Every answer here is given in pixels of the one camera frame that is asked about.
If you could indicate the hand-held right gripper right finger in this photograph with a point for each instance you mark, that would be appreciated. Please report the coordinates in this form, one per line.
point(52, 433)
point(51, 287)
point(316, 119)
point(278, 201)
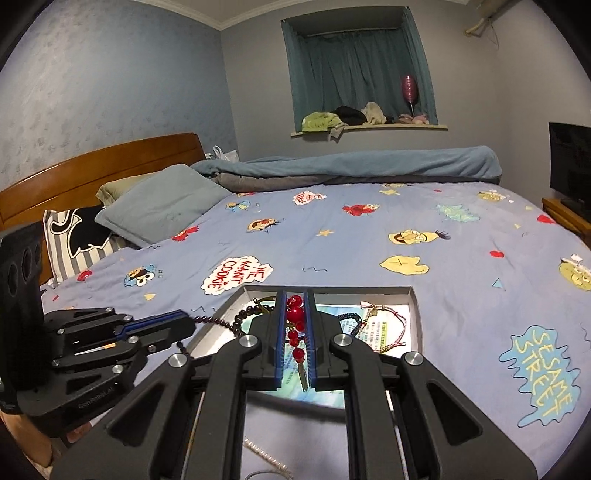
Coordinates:
point(313, 332)

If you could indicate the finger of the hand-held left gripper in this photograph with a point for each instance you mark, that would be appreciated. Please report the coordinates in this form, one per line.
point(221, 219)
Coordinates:
point(161, 340)
point(152, 323)

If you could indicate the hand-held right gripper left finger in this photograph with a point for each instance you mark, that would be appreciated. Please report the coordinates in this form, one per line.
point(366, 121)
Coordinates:
point(279, 332)

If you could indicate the navy bead loop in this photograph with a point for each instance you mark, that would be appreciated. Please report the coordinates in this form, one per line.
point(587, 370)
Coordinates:
point(353, 317)

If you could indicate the grey cardboard box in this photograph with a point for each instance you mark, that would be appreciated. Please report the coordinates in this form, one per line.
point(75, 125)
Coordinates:
point(369, 291)

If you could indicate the person's left hand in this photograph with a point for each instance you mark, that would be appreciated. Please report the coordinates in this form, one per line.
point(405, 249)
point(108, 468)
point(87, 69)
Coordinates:
point(77, 436)

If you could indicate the printed blue-green paper sheet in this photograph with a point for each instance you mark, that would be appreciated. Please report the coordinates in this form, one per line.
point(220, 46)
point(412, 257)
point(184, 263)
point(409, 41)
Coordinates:
point(332, 309)

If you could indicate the striped pillow with black figure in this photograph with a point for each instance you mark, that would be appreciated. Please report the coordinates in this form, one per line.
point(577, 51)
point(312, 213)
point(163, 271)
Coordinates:
point(78, 249)

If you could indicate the cartoon printed blue bed sheet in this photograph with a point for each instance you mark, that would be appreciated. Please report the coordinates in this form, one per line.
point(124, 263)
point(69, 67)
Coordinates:
point(369, 240)

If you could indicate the blue-grey pillow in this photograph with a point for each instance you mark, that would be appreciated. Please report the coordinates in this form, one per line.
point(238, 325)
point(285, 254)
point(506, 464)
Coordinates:
point(161, 203)

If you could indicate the olive pillow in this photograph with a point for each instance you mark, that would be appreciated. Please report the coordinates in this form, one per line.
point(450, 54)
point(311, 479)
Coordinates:
point(117, 187)

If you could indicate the silver bangle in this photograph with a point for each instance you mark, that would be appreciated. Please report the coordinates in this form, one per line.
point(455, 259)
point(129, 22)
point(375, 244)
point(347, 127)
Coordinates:
point(272, 474)

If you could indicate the wooden headboard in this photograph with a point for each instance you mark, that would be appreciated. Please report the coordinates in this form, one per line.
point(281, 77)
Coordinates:
point(92, 170)

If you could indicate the grey blanket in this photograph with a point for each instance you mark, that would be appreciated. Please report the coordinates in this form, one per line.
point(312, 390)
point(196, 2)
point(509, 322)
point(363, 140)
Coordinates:
point(249, 182)

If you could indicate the teal blanket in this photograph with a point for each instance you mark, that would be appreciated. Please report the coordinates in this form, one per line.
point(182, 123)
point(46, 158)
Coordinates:
point(369, 164)

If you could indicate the white plastic bag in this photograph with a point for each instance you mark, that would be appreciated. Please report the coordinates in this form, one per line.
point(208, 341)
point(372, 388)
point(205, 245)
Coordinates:
point(224, 154)

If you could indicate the window sill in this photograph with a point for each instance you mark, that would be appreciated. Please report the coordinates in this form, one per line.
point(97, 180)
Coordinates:
point(369, 129)

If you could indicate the green cloth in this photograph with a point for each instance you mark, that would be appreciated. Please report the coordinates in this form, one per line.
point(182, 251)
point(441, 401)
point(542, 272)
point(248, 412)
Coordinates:
point(318, 121)

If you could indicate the black cloth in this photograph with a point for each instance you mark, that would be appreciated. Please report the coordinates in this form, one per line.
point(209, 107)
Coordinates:
point(348, 113)

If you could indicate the beige cloth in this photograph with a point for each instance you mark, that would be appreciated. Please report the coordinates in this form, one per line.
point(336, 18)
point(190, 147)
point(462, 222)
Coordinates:
point(374, 113)

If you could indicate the pink cloth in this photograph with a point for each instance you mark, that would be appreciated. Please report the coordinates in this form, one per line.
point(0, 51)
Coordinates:
point(413, 119)

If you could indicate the pink balloon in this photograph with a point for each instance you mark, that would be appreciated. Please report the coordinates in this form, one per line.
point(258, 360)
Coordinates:
point(409, 87)

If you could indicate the wooden television stand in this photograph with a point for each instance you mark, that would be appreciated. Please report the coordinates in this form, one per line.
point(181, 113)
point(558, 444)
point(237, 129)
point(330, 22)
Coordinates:
point(568, 217)

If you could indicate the black television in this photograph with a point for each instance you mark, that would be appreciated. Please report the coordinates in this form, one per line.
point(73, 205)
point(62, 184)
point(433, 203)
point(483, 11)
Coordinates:
point(572, 161)

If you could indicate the white air conditioner pipe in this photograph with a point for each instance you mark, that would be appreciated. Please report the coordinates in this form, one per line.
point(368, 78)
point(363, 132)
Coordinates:
point(480, 23)

